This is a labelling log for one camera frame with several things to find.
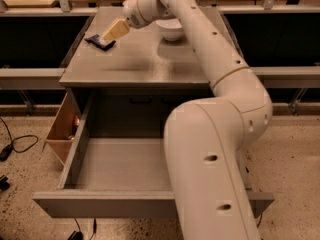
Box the brown cardboard box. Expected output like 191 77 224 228
46 94 79 164

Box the open grey top drawer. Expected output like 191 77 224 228
33 89 275 219

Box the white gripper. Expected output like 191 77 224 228
101 0 173 48

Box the black cable with plug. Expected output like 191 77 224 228
0 117 40 162

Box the grey cabinet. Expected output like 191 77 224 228
59 6 252 142

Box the white ceramic bowl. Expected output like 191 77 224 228
156 19 184 41

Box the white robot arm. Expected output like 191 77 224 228
102 0 272 240

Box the dark blue snack bar wrapper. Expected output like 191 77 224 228
85 34 114 51

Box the black object floor left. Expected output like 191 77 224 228
0 175 10 191

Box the black floor cable front left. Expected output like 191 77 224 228
67 217 98 240

